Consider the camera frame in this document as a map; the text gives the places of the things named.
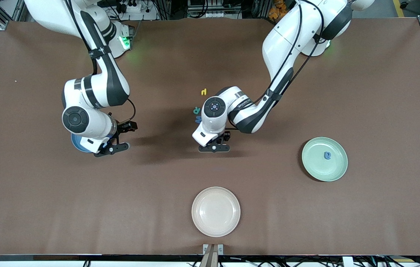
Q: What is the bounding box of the pile of orange objects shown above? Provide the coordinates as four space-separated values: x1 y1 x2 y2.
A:
268 0 289 21

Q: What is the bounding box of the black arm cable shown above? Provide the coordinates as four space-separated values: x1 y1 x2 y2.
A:
255 0 325 106
65 0 137 123

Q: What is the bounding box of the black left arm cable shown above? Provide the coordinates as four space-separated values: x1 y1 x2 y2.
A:
255 0 325 106

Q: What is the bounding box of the white power strip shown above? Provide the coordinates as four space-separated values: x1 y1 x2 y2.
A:
115 0 143 14

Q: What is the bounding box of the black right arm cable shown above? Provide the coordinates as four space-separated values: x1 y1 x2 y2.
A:
65 0 137 123

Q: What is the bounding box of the green plate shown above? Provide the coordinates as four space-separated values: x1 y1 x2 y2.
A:
302 137 348 182

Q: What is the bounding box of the cream plate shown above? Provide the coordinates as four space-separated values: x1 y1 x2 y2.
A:
191 187 241 238

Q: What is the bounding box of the metal table edge bracket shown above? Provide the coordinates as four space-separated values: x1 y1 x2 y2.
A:
203 244 224 267

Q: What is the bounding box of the blue plate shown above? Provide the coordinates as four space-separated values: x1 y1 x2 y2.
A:
71 133 116 153

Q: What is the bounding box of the white electronics box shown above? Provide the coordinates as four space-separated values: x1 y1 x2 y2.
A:
187 0 230 18

